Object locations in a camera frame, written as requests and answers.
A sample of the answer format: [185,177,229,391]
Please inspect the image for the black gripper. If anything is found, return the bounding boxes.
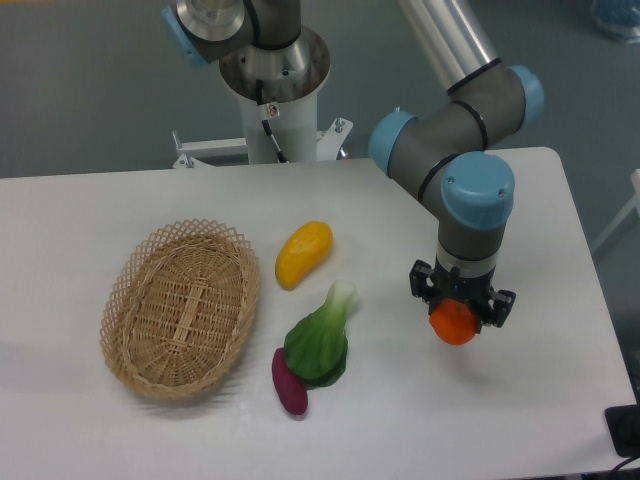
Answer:
[409,260,516,334]

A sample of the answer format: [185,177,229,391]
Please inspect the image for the orange fruit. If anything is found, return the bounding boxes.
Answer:
[429,298,476,346]

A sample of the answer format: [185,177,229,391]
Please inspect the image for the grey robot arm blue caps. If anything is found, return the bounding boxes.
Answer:
[162,1,544,345]

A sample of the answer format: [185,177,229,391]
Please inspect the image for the green bok choy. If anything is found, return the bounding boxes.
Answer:
[284,280,358,387]

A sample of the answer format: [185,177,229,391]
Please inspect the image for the yellow mango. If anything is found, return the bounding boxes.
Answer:
[274,221,333,290]

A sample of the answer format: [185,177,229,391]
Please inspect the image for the purple sweet potato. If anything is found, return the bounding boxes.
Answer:
[271,348,308,416]

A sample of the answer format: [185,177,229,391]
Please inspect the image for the black device at table edge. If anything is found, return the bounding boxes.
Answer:
[604,405,639,458]

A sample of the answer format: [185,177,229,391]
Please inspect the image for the woven wicker basket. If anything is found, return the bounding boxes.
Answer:
[100,219,260,400]

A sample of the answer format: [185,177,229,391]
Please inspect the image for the blue object top right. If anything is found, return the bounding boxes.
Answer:
[591,0,639,44]

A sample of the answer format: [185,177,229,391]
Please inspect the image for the white frame at right edge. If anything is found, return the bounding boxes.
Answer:
[590,169,639,262]

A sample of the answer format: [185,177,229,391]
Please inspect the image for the black cable on pedestal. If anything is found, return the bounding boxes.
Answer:
[255,78,291,164]

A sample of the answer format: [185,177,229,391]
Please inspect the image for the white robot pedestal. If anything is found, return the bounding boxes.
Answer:
[171,27,401,170]

